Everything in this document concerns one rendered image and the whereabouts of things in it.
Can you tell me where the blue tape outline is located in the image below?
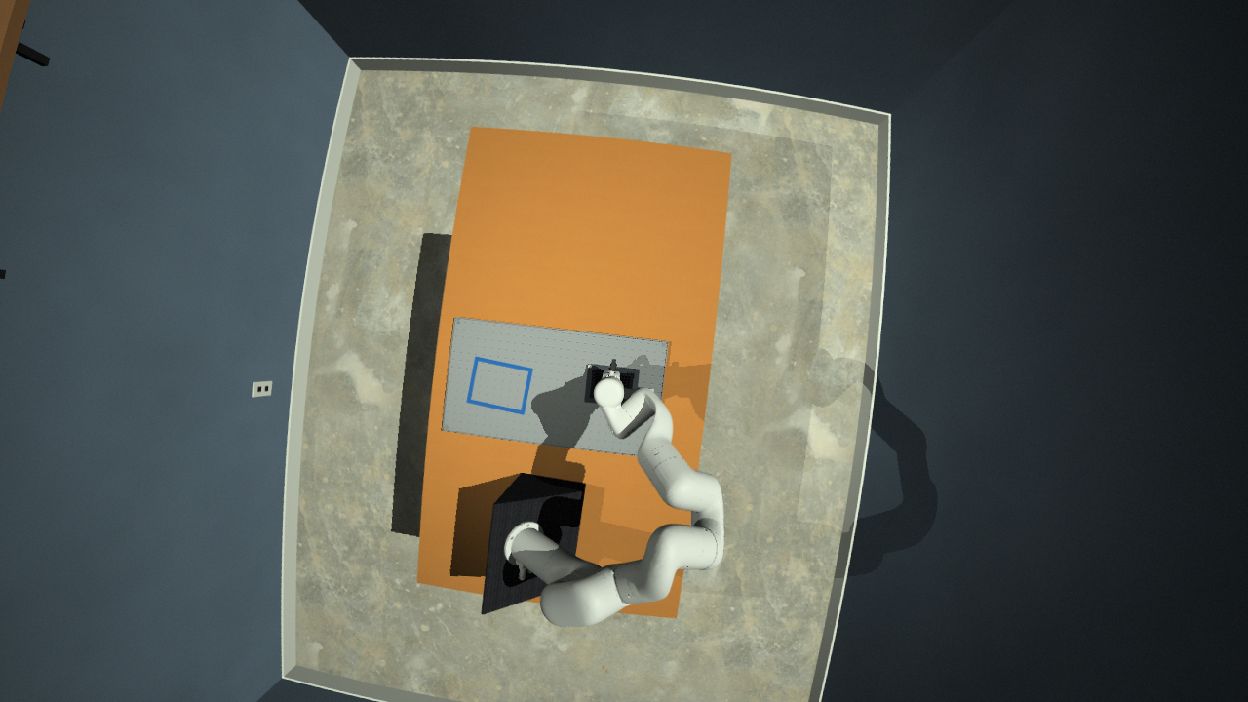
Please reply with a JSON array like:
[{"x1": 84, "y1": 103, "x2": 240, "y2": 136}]
[{"x1": 466, "y1": 357, "x2": 533, "y2": 415}]

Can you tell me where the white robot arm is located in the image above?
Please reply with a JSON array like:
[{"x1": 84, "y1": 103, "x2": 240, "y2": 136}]
[{"x1": 504, "y1": 371, "x2": 724, "y2": 627}]

